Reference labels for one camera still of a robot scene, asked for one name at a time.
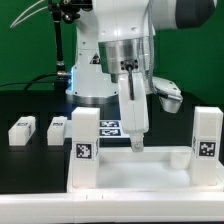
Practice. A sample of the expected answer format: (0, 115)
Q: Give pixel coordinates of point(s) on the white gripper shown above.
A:
(134, 112)

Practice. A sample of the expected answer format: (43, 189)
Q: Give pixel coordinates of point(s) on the white desk top tray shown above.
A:
(156, 169)

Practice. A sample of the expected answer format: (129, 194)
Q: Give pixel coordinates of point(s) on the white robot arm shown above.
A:
(115, 55)

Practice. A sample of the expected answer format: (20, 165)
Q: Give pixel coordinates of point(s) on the fiducial marker sheet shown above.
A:
(112, 129)

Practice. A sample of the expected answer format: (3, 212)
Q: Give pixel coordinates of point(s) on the white front rail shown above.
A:
(71, 208)

